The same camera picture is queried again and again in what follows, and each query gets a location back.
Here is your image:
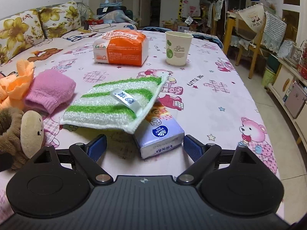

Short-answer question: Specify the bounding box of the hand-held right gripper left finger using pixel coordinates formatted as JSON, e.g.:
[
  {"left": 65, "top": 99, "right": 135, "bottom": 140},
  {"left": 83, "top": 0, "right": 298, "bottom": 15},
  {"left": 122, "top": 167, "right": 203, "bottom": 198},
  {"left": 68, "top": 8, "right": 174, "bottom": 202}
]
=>
[{"left": 29, "top": 134, "right": 114, "bottom": 186}]

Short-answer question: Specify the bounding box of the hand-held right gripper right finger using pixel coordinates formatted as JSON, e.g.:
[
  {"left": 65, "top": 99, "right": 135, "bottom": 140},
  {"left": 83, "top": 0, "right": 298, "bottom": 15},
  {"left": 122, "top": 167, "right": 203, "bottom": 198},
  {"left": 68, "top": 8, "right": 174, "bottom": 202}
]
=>
[{"left": 176, "top": 134, "right": 262, "bottom": 186}]

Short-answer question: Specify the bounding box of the purple white tissue pack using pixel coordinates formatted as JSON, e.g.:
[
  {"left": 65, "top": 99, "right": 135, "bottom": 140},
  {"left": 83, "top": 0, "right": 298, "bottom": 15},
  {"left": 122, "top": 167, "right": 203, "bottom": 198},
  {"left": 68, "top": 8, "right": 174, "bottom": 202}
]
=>
[{"left": 133, "top": 102, "right": 186, "bottom": 159}]

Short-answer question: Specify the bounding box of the green striped cleaning cloth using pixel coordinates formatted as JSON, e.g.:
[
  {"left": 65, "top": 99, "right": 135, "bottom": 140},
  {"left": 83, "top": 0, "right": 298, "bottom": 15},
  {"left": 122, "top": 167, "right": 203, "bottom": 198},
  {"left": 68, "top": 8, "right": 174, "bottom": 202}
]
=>
[{"left": 59, "top": 73, "right": 169, "bottom": 135}]

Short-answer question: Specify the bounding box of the dark brown plush toy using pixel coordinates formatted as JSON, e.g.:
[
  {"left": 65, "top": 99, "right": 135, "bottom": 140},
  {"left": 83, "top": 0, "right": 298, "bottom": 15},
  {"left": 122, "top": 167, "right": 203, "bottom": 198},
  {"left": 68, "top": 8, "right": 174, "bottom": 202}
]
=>
[{"left": 0, "top": 107, "right": 45, "bottom": 171}]

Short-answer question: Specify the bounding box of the pink and white sock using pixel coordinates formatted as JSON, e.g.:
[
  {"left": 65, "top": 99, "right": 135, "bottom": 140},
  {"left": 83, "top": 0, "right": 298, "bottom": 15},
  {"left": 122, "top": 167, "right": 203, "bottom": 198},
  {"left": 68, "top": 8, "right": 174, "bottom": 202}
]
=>
[{"left": 24, "top": 69, "right": 77, "bottom": 114}]

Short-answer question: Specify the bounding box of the orange frilly cloth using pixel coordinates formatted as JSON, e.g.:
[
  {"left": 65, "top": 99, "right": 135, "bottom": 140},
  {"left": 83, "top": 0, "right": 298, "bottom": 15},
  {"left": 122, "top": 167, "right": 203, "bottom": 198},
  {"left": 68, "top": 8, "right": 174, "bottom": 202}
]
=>
[{"left": 0, "top": 60, "right": 34, "bottom": 111}]

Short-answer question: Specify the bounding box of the white paper cup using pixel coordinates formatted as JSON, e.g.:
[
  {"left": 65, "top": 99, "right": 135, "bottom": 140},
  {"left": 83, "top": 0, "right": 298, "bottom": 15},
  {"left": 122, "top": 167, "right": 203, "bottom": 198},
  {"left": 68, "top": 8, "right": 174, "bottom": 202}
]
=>
[{"left": 165, "top": 31, "right": 194, "bottom": 67}]

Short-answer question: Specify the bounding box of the orange tissue pack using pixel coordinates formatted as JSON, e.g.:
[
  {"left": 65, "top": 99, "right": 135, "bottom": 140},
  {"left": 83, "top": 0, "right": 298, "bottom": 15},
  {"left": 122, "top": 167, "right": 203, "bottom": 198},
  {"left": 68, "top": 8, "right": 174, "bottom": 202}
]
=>
[{"left": 93, "top": 30, "right": 149, "bottom": 67}]

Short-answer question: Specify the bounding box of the light green bin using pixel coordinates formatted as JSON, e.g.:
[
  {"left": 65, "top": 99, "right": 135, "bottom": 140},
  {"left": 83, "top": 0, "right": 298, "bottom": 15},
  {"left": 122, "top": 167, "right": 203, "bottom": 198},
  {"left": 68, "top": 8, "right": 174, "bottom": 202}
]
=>
[{"left": 261, "top": 67, "right": 276, "bottom": 88}]

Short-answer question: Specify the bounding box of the blue quilted chair back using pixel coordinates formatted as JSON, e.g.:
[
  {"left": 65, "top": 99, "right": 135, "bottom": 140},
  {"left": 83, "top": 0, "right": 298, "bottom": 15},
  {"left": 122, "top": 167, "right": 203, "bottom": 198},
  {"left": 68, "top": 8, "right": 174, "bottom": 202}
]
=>
[
  {"left": 192, "top": 32, "right": 223, "bottom": 49},
  {"left": 141, "top": 26, "right": 166, "bottom": 32}
]

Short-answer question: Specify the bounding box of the cream tv cabinet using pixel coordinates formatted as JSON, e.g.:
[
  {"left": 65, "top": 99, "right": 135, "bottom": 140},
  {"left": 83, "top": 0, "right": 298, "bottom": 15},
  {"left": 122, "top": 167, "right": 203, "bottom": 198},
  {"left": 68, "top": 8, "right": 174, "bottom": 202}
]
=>
[{"left": 267, "top": 63, "right": 307, "bottom": 149}]

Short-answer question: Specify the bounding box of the grey storage box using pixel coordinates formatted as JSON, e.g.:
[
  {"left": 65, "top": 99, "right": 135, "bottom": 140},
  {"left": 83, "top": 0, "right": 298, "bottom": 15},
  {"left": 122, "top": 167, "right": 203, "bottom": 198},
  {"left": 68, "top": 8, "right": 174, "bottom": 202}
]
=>
[{"left": 284, "top": 83, "right": 307, "bottom": 119}]

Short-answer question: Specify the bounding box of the wooden chair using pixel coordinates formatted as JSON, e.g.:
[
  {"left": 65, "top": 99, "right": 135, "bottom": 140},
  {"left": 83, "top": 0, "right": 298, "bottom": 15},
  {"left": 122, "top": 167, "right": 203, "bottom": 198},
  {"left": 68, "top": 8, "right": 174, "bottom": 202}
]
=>
[{"left": 248, "top": 5, "right": 287, "bottom": 79}]

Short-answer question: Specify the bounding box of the dark green bin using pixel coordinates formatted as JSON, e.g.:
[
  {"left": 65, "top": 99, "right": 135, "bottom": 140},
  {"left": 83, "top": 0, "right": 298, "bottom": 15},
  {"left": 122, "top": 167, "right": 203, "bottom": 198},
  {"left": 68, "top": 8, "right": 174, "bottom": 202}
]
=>
[{"left": 267, "top": 54, "right": 281, "bottom": 72}]

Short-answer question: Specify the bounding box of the wooden dining table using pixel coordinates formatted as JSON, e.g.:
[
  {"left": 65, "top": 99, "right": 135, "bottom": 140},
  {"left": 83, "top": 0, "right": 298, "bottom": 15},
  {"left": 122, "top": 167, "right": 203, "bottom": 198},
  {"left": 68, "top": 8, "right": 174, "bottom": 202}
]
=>
[{"left": 225, "top": 11, "right": 237, "bottom": 66}]

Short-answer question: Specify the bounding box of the red box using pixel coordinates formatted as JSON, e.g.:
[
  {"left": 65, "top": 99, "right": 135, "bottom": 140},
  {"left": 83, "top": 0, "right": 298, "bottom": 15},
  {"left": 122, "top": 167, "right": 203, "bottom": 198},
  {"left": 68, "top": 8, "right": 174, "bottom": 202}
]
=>
[{"left": 84, "top": 19, "right": 105, "bottom": 29}]

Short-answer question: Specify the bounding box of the blue grey cloth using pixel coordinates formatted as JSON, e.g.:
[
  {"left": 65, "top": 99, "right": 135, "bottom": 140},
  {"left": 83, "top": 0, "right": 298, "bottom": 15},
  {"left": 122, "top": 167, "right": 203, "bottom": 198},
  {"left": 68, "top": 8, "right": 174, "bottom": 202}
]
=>
[{"left": 99, "top": 13, "right": 139, "bottom": 25}]

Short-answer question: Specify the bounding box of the lace covered chair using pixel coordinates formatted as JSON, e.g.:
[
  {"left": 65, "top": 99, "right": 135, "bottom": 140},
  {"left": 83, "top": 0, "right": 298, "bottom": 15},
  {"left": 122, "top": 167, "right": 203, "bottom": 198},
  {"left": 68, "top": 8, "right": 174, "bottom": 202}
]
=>
[{"left": 210, "top": 0, "right": 228, "bottom": 35}]

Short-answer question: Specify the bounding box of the black luggage bag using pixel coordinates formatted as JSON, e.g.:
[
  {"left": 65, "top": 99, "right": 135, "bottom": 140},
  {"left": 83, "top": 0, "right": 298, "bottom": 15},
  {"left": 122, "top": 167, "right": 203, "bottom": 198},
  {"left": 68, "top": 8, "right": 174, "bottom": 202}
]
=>
[{"left": 97, "top": 3, "right": 133, "bottom": 20}]

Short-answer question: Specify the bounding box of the floral sofa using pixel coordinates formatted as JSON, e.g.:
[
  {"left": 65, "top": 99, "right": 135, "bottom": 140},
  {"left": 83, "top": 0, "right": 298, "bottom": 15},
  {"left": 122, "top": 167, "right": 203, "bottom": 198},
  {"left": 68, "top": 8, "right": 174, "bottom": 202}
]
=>
[{"left": 0, "top": 0, "right": 94, "bottom": 66}]

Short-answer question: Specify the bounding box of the cream printed cloth cover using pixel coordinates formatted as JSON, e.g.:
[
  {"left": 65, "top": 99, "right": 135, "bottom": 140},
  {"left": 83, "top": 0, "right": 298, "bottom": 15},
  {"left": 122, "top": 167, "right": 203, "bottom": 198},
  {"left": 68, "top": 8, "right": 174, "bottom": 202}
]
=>
[{"left": 237, "top": 2, "right": 266, "bottom": 41}]

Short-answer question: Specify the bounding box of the quilted chair cover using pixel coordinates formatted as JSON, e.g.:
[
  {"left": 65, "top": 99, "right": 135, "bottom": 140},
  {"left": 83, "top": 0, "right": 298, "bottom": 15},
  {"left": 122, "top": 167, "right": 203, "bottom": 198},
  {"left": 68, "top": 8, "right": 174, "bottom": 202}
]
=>
[{"left": 261, "top": 12, "right": 287, "bottom": 51}]

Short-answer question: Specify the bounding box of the giraffe height chart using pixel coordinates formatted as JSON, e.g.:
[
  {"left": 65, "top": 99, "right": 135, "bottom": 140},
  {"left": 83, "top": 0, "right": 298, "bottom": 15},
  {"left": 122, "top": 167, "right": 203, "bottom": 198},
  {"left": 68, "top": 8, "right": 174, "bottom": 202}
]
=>
[{"left": 176, "top": 0, "right": 186, "bottom": 20}]

